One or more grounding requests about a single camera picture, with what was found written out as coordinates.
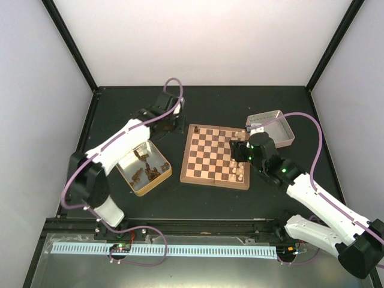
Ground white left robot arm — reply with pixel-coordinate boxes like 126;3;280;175
61;91;184;239

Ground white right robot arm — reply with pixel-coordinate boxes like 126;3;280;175
229;132;383;279

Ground wooden folding chess board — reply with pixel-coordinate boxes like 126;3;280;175
180;124;250;190

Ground dark pieces in tin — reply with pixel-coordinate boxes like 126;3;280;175
130;150;161;185

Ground right controller board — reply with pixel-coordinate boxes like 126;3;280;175
276;243;308;257

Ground controller board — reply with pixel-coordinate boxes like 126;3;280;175
276;243;308;257
109;244;131;253

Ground left controller board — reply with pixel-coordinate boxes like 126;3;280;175
109;244;131;253

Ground pink metal tin tray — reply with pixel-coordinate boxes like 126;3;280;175
245;110;295;148

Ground yellow bear tin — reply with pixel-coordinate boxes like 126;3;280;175
116;140;172;197

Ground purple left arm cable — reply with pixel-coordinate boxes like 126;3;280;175
61;77;184;267

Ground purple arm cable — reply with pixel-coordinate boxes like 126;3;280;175
61;77;184;267
250;112;384;266

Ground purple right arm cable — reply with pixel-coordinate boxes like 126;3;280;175
250;112;384;266

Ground black mounting rail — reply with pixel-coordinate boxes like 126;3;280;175
41;218;292;243

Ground black frame post left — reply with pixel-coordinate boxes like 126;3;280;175
41;0;98;92

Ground black frame post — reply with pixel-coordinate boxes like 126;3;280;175
41;0;98;92
305;0;365;92

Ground white slotted cable duct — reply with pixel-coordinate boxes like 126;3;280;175
50;242;277;260

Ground black frame post right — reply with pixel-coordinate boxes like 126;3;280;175
305;0;365;92

